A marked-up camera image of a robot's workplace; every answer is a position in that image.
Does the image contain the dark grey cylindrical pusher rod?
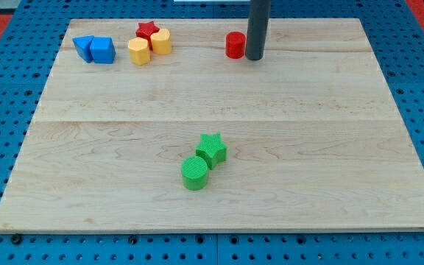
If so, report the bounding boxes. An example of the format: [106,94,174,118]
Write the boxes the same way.
[245,0,272,61]

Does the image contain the red cylinder block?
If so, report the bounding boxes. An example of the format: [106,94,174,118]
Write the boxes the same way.
[225,32,246,59]

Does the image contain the yellow hexagon block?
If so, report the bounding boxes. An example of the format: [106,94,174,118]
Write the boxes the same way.
[150,28,172,55]

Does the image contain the red star block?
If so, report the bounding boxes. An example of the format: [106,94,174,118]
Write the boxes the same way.
[135,21,160,50]

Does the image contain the yellow pentagon block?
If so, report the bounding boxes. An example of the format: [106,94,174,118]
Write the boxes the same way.
[127,37,151,66]

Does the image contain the light wooden board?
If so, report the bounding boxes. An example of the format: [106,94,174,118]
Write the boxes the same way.
[0,18,424,234]

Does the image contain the green star block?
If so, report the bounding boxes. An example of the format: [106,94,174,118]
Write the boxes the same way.
[196,132,227,169]

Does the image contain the blue cube block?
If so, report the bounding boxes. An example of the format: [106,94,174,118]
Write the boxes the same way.
[90,36,116,64]

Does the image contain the green cylinder block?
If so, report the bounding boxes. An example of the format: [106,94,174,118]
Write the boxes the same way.
[181,156,208,191]

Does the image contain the blue triangle block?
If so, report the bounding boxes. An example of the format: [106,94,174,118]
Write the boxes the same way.
[73,35,94,63]

